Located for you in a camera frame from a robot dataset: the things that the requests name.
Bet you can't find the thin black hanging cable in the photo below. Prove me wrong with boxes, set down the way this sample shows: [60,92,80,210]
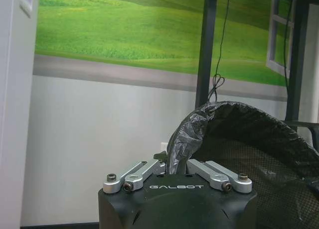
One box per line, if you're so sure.
[283,0,293,100]
[205,0,231,103]

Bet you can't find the black mesh trash bin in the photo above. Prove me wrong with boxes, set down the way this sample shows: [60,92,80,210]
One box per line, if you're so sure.
[191,138,319,229]

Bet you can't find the black plastic bin liner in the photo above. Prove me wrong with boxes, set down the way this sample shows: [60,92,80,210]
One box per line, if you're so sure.
[166,101,319,190]

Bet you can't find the black metal frame post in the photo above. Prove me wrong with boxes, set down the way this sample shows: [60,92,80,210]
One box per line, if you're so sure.
[285,0,310,122]
[195,0,219,111]

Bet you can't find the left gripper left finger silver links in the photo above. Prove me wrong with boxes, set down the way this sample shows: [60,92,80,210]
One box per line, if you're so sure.
[103,150,167,194]

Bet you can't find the green meadow wall mural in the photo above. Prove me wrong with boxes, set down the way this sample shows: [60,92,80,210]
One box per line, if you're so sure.
[34,0,297,87]

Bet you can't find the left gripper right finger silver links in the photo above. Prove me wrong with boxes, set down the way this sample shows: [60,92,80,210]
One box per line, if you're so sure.
[187,159,253,193]

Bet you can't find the black chair part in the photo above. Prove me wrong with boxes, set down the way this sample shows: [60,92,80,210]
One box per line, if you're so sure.
[284,119,319,150]

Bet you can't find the white cabinet door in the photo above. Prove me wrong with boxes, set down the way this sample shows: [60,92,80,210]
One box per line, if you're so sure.
[0,0,40,229]

